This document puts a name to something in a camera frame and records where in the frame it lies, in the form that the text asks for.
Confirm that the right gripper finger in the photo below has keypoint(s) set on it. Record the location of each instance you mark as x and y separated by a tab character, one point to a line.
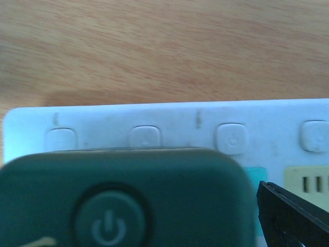
289	220

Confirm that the white power strip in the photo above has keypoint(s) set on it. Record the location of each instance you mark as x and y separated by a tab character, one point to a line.
280	141

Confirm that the dark green cube adapter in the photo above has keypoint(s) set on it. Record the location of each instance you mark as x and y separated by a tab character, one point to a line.
142	197

